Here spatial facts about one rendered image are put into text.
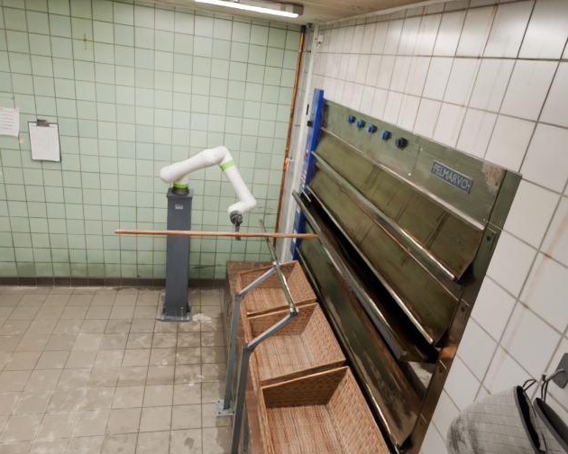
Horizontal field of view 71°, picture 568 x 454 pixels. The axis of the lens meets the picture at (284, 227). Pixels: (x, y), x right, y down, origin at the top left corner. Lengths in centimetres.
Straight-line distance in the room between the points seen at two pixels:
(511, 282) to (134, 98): 319
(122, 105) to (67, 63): 49
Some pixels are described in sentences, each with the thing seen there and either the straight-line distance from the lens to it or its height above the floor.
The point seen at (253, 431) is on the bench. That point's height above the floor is 58.
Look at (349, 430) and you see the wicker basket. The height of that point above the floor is 68.
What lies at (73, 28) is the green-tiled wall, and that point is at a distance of 380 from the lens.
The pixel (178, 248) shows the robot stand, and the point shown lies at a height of 73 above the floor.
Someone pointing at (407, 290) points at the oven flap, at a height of 151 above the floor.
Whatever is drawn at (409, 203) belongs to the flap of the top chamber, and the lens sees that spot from 177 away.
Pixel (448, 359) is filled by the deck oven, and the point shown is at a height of 143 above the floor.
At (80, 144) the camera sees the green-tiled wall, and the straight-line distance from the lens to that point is 390.
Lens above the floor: 231
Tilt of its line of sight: 23 degrees down
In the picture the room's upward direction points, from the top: 8 degrees clockwise
